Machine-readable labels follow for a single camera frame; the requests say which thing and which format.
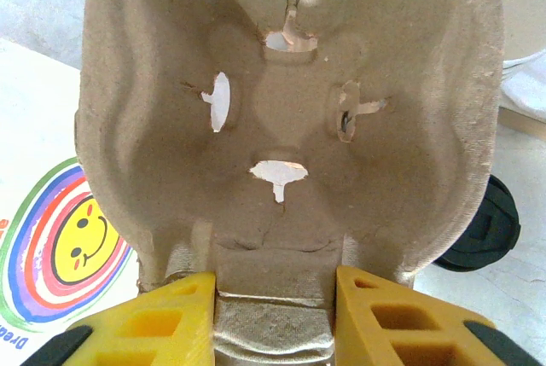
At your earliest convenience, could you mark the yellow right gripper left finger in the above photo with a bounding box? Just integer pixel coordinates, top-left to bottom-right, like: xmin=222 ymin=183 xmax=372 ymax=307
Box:
xmin=25 ymin=270 xmax=218 ymax=366

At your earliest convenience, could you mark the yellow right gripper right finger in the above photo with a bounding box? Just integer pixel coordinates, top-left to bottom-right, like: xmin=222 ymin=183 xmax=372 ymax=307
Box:
xmin=334 ymin=265 xmax=543 ymax=366

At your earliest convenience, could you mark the white printed paper bag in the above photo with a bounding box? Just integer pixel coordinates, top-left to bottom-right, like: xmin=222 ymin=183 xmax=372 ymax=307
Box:
xmin=0 ymin=36 xmax=144 ymax=357

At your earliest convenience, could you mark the brown pulp cup carrier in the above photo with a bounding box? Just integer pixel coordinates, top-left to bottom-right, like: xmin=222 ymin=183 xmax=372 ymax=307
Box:
xmin=74 ymin=0 xmax=507 ymax=366

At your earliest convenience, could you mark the stack of black cup lids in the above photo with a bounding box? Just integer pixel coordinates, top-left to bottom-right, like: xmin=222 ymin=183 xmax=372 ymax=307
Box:
xmin=433 ymin=173 xmax=522 ymax=273

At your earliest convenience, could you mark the brown cardboard napkin tray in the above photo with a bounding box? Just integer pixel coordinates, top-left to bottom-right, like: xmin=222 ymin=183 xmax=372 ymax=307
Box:
xmin=497 ymin=103 xmax=546 ymax=142

